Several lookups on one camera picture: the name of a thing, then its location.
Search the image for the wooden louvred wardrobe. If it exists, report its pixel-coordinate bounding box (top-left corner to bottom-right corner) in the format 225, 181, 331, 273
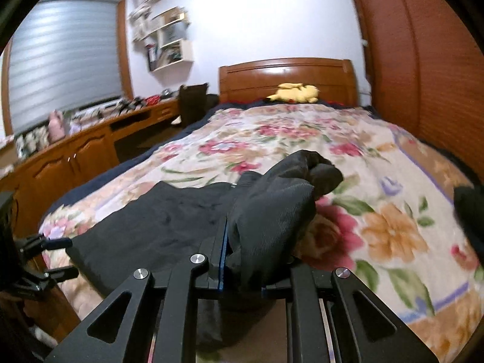
355, 0, 483, 176

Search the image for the black jacket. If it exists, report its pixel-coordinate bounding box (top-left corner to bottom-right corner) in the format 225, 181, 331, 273
67, 150, 343, 350

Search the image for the yellow plush toy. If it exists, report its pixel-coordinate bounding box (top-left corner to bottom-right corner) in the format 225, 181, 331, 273
267, 83, 319, 103

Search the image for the grey window blind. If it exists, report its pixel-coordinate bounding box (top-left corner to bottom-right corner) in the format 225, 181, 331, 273
8, 0, 125, 134

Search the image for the wooden desk cabinet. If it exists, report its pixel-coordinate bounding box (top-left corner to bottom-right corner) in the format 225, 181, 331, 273
1, 98, 179, 237

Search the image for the white wall shelf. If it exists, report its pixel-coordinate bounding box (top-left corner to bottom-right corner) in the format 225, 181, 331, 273
129, 0, 193, 72

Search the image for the dark folded garment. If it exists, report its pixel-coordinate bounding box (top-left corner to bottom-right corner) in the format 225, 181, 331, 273
454, 185, 484, 264

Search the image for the wooden headboard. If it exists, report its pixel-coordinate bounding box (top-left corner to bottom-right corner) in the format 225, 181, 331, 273
219, 57, 358, 107

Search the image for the red basket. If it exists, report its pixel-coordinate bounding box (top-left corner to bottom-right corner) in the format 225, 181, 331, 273
144, 95, 161, 106

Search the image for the floral fleece blanket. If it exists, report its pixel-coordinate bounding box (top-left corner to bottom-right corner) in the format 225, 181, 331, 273
40, 103, 483, 362

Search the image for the pink plush toy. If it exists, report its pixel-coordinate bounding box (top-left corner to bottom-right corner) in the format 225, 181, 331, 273
48, 110, 66, 143

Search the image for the dark wooden chair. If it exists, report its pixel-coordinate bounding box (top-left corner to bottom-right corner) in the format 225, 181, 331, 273
178, 83, 208, 128

